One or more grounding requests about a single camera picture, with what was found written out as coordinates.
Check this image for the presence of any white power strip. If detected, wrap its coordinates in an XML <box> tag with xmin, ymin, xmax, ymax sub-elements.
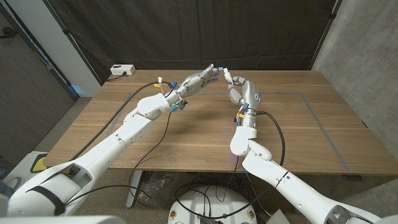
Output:
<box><xmin>109</xmin><ymin>64</ymin><xmax>136</xmax><ymax>77</ymax></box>

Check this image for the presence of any clear plastic bag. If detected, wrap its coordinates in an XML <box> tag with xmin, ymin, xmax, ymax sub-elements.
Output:
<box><xmin>138</xmin><ymin>172</ymin><xmax>181</xmax><ymax>208</ymax></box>

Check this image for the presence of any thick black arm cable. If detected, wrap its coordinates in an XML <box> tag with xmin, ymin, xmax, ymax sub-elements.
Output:
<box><xmin>70</xmin><ymin>80</ymin><xmax>174</xmax><ymax>162</ymax></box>
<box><xmin>175</xmin><ymin>111</ymin><xmax>286</xmax><ymax>218</ymax></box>

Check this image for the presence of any white box corner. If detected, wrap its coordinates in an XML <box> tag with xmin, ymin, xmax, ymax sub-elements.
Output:
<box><xmin>266</xmin><ymin>208</ymin><xmax>292</xmax><ymax>224</ymax></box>

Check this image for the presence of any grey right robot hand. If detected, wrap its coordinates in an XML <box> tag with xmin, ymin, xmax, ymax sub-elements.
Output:
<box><xmin>228</xmin><ymin>75</ymin><xmax>262</xmax><ymax>130</ymax></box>

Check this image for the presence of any black wall-mounted object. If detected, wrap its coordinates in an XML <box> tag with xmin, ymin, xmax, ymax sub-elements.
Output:
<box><xmin>0</xmin><ymin>27</ymin><xmax>18</xmax><ymax>40</ymax></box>

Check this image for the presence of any black power strip cord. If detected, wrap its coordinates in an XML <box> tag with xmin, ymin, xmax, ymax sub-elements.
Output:
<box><xmin>106</xmin><ymin>72</ymin><xmax>127</xmax><ymax>82</ymax></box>

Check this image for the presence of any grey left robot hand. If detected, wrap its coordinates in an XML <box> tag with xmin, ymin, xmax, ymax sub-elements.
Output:
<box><xmin>172</xmin><ymin>63</ymin><xmax>224</xmax><ymax>106</ymax></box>

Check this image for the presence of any white and yellow floor mat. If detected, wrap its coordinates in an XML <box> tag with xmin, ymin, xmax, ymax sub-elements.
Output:
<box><xmin>1</xmin><ymin>151</ymin><xmax>63</xmax><ymax>187</ymax></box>

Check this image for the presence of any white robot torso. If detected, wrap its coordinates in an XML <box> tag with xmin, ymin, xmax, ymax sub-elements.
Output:
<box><xmin>0</xmin><ymin>215</ymin><xmax>127</xmax><ymax>224</ymax></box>

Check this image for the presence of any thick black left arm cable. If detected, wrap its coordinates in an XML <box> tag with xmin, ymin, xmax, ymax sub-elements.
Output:
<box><xmin>70</xmin><ymin>80</ymin><xmax>174</xmax><ymax>162</ymax></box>

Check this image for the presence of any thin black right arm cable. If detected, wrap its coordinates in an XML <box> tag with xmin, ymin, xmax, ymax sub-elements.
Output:
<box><xmin>214</xmin><ymin>155</ymin><xmax>240</xmax><ymax>203</ymax></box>

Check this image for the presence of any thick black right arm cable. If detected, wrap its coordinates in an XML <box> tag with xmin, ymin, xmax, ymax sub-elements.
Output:
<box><xmin>175</xmin><ymin>111</ymin><xmax>286</xmax><ymax>218</ymax></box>

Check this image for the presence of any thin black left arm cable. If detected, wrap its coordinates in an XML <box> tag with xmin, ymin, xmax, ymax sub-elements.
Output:
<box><xmin>63</xmin><ymin>111</ymin><xmax>174</xmax><ymax>208</ymax></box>

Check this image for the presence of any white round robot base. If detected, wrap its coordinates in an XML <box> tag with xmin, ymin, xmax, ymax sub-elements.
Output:
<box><xmin>167</xmin><ymin>185</ymin><xmax>258</xmax><ymax>224</ymax></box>

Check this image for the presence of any black backdrop stand pole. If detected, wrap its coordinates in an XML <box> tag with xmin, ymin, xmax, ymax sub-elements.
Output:
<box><xmin>307</xmin><ymin>0</ymin><xmax>343</xmax><ymax>71</ymax></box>
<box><xmin>43</xmin><ymin>0</ymin><xmax>103</xmax><ymax>85</ymax></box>

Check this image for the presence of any white toothpaste tube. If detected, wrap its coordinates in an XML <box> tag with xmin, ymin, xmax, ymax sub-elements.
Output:
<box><xmin>223</xmin><ymin>67</ymin><xmax>234</xmax><ymax>85</ymax></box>

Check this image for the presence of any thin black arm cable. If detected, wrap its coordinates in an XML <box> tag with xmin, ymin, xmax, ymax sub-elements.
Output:
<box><xmin>63</xmin><ymin>111</ymin><xmax>174</xmax><ymax>208</ymax></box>
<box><xmin>214</xmin><ymin>155</ymin><xmax>240</xmax><ymax>203</ymax></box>

